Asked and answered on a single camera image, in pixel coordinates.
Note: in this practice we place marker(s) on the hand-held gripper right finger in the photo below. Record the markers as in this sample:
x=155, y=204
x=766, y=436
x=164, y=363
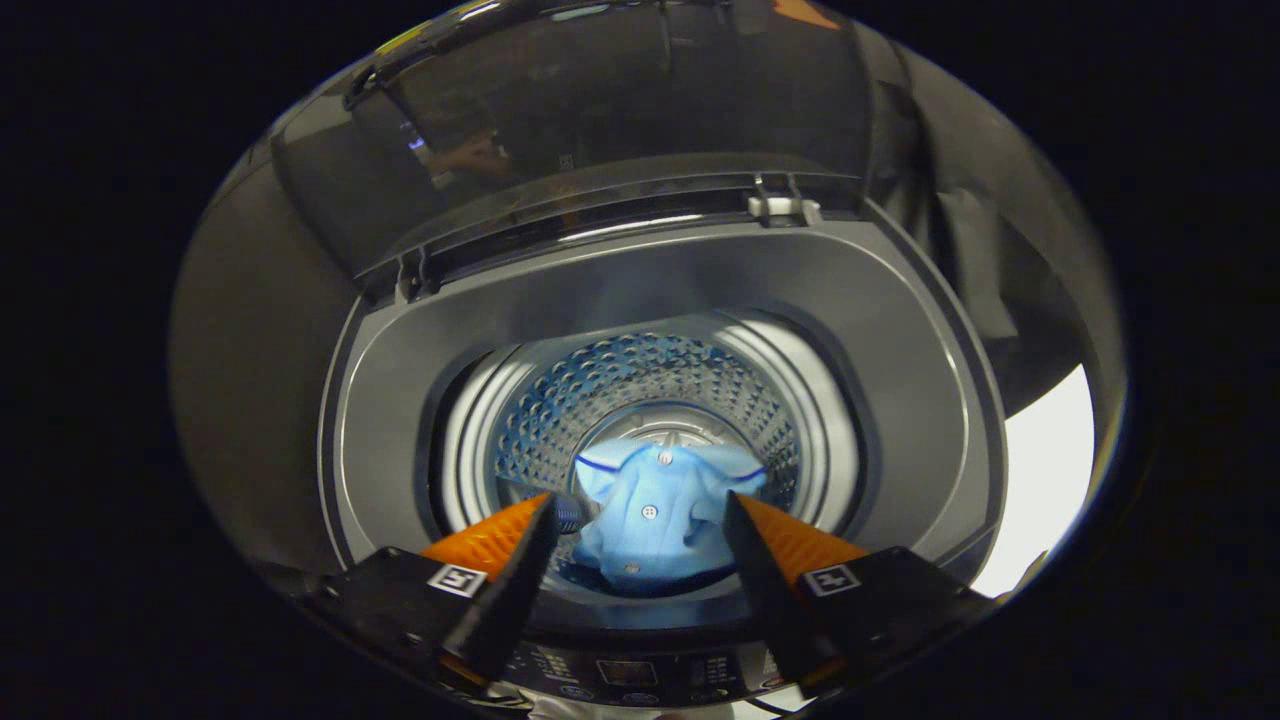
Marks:
x=775, y=595

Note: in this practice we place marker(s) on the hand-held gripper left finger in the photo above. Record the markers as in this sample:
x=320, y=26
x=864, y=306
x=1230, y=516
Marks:
x=505, y=595

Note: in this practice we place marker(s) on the light blue polo shirt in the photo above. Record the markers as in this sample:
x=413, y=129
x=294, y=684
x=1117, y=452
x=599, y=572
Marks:
x=650, y=530

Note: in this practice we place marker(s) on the grey washing machine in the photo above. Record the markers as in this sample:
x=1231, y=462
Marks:
x=420, y=400

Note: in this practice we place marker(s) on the dark washing machine lid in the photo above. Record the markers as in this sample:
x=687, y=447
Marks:
x=600, y=100

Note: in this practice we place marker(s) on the white paper sheet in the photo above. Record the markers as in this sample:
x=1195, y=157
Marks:
x=1045, y=480

